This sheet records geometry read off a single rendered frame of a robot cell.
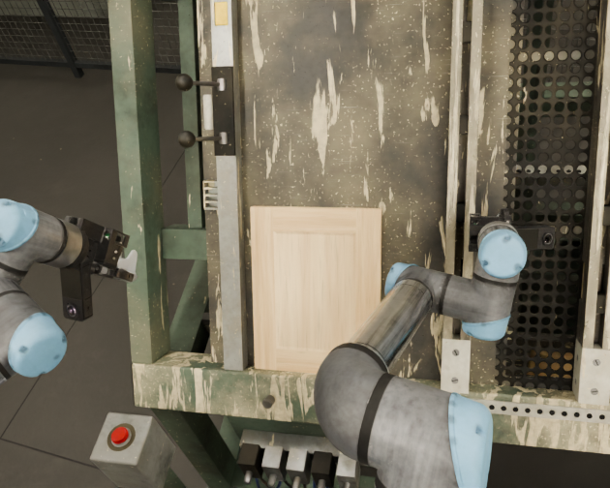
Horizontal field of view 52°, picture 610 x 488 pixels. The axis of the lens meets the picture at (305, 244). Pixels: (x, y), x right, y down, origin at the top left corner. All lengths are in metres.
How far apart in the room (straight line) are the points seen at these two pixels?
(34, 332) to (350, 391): 0.41
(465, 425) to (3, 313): 0.60
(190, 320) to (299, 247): 0.52
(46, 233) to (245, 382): 0.75
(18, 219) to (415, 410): 0.59
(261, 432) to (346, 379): 0.90
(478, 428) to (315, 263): 0.80
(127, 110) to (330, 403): 0.98
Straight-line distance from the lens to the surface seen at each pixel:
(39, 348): 0.88
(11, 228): 0.94
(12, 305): 0.92
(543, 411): 1.51
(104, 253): 1.11
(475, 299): 1.11
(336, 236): 1.45
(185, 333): 1.84
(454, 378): 1.45
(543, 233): 1.29
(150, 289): 1.61
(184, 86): 1.39
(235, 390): 1.59
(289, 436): 1.66
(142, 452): 1.55
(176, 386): 1.65
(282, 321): 1.53
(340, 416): 0.78
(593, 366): 1.47
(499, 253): 1.06
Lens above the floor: 2.23
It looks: 48 degrees down
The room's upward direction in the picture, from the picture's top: 13 degrees counter-clockwise
